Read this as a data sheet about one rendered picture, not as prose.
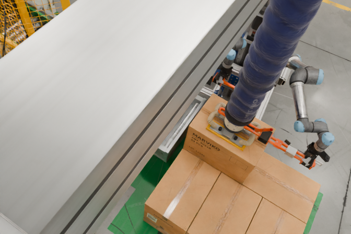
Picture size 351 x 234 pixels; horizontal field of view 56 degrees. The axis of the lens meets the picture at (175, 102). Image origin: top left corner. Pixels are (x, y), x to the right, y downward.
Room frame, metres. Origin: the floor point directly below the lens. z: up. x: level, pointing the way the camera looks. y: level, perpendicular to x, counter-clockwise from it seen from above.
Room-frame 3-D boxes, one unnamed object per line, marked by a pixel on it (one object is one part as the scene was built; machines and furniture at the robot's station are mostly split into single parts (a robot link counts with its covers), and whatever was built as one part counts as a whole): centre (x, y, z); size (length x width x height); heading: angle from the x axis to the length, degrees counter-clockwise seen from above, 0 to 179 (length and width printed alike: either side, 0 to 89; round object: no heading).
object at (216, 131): (1.29, -0.45, 0.97); 0.34 x 0.10 x 0.05; 65
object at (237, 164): (1.38, -0.49, 0.74); 0.60 x 0.40 x 0.40; 65
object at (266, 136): (1.27, -0.71, 1.07); 0.10 x 0.08 x 0.06; 155
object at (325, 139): (1.14, -1.02, 1.38); 0.09 x 0.08 x 0.11; 9
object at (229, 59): (1.74, -0.35, 1.37); 0.09 x 0.08 x 0.11; 30
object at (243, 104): (1.38, -0.49, 1.67); 0.22 x 0.22 x 1.04
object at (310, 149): (1.14, -1.01, 1.22); 0.09 x 0.08 x 0.12; 65
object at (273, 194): (0.98, -0.64, 0.34); 1.20 x 1.00 x 0.40; 66
